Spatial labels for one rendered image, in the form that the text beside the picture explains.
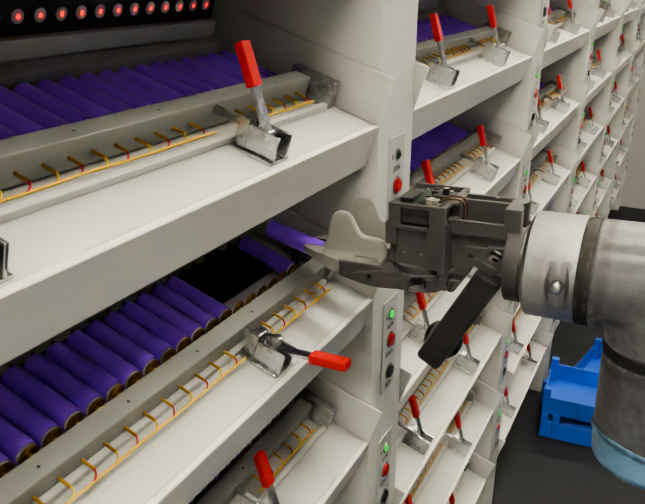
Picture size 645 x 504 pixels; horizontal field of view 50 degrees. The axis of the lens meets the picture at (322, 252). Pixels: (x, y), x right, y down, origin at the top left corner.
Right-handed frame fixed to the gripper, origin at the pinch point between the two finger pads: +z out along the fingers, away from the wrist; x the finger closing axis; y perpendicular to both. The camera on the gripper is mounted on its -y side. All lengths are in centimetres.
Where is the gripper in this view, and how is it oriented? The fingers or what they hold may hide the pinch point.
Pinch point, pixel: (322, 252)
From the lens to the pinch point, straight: 69.8
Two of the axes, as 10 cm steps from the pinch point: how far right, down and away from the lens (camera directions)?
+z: -8.8, -1.4, 4.5
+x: -4.7, 3.3, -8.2
